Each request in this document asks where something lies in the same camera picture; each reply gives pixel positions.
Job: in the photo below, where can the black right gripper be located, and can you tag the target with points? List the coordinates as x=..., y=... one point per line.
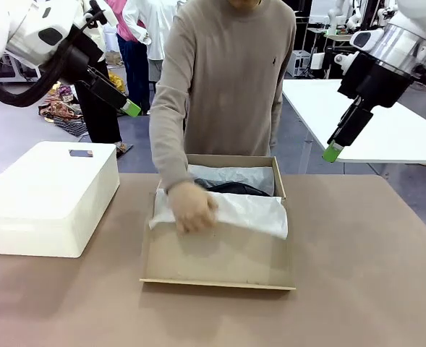
x=375, y=83

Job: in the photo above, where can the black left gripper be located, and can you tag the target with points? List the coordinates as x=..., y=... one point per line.
x=82, y=54

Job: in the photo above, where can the black leather buckle shoe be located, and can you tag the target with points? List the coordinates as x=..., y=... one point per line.
x=241, y=188

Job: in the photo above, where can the white tissue paper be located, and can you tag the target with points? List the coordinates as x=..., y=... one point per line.
x=249, y=213

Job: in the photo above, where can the brown cardboard shoe box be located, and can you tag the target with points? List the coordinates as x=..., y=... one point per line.
x=212, y=256

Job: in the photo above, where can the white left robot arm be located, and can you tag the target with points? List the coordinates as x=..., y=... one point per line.
x=24, y=32

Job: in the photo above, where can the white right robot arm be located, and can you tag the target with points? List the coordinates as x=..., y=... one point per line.
x=408, y=39

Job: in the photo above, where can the person's right forearm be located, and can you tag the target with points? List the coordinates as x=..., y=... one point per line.
x=169, y=155

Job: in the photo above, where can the person's left forearm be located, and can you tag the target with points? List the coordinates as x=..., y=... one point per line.
x=277, y=123

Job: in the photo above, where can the white rectangular storage box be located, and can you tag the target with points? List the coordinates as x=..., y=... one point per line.
x=46, y=191

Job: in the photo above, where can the person's right hand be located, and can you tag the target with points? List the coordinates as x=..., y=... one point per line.
x=192, y=209

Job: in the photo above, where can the yellow patterned bag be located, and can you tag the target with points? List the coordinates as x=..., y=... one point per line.
x=115, y=81

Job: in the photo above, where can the bystander white jacket black trousers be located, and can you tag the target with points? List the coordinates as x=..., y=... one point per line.
x=100, y=115

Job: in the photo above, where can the white side table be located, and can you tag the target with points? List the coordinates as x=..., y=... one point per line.
x=379, y=137

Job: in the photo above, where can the colourful fabric pile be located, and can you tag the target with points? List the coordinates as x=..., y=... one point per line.
x=62, y=108

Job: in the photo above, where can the bystander in pink top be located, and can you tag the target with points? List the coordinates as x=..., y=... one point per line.
x=126, y=21

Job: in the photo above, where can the dark framed lab desk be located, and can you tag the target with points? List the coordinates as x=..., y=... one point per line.
x=337, y=38

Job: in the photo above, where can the grey metal workbench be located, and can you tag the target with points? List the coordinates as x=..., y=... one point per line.
x=17, y=70

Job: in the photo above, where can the small white background robot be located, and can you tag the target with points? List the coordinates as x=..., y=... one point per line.
x=333, y=16

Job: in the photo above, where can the person in beige sweater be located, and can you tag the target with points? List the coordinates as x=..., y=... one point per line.
x=227, y=72

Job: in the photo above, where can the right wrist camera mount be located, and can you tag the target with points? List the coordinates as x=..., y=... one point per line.
x=343, y=59

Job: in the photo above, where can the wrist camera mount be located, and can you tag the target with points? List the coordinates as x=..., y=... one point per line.
x=343, y=59
x=97, y=12

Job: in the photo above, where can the small white frame cabinet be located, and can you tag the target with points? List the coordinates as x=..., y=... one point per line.
x=299, y=63

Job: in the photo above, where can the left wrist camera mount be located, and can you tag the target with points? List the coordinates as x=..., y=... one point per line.
x=97, y=12

